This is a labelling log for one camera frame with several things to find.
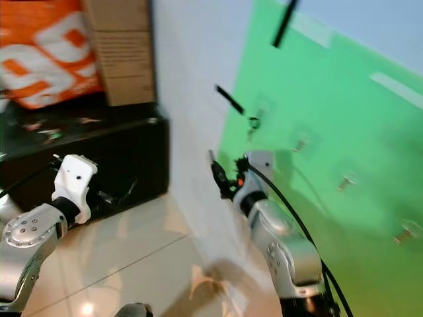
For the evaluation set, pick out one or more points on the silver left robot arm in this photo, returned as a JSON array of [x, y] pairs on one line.
[[26, 241]]

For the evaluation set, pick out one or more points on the white tape strip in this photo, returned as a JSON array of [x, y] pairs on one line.
[[396, 89], [314, 30]]

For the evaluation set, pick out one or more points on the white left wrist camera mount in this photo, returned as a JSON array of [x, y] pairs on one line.
[[76, 181]]

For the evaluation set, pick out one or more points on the black rod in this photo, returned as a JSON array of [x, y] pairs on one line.
[[285, 24]]

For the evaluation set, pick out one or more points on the orange bag with white print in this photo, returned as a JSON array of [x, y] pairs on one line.
[[49, 56]]

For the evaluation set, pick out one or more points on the grey robot foot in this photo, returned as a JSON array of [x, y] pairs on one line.
[[133, 310]]

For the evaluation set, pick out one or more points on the green screen sheet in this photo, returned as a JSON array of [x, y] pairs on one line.
[[337, 92]]

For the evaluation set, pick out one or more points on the black glossy cabinet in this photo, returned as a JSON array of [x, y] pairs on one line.
[[132, 152]]

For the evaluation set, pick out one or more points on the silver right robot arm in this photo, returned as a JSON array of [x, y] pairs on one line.
[[291, 254]]

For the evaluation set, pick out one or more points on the clear adhesive wall hook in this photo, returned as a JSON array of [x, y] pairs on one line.
[[301, 141], [347, 178], [262, 107], [406, 231]]

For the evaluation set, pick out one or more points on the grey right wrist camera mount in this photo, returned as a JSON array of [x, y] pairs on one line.
[[260, 170]]

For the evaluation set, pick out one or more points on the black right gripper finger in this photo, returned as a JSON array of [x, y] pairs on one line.
[[221, 178], [211, 157]]

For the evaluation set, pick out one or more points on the brown cardboard box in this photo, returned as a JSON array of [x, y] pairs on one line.
[[122, 53]]

